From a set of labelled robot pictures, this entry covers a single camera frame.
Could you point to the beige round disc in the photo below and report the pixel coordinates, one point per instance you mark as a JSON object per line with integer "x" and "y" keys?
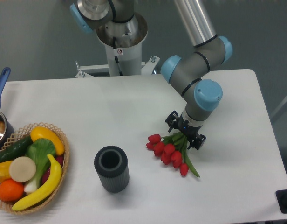
{"x": 22, "y": 169}

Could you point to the woven wicker basket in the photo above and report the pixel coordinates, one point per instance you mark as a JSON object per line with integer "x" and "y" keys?
{"x": 21, "y": 133}

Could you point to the green bok choy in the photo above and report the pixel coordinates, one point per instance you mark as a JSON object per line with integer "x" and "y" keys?
{"x": 38, "y": 152}

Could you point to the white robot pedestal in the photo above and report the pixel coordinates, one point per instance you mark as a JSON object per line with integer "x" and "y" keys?
{"x": 123, "y": 45}

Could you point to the dark grey ribbed vase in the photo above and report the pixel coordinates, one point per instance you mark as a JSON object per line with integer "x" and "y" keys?
{"x": 111, "y": 165}

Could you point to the yellow squash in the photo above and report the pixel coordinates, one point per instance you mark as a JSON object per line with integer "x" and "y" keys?
{"x": 40, "y": 132}

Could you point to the yellow bell pepper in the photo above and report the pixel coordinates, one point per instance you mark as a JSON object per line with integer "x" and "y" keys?
{"x": 4, "y": 170}

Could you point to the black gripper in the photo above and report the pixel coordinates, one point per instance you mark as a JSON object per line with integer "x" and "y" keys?
{"x": 188, "y": 127}

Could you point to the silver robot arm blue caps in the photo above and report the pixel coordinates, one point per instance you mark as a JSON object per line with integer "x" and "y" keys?
{"x": 186, "y": 76}

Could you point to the yellow banana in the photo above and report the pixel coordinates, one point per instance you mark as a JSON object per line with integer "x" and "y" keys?
{"x": 45, "y": 190}

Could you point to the red vegetable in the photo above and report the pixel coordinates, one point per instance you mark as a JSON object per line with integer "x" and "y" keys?
{"x": 60, "y": 160}

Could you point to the orange fruit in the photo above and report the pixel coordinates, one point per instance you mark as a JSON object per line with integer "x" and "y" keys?
{"x": 11, "y": 190}

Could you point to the white metal base frame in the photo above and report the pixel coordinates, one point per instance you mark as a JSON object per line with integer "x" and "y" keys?
{"x": 148, "y": 68}

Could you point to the red tulip bouquet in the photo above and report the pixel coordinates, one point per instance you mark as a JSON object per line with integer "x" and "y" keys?
{"x": 172, "y": 150}

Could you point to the white furniture leg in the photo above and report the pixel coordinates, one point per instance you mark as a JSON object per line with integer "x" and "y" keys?
{"x": 279, "y": 110}

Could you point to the blue handled saucepan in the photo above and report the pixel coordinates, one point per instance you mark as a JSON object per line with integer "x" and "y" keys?
{"x": 6, "y": 129}

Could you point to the green cucumber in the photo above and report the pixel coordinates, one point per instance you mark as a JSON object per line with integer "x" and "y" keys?
{"x": 15, "y": 150}

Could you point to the black device at edge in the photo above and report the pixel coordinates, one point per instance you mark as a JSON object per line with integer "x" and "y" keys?
{"x": 282, "y": 200}

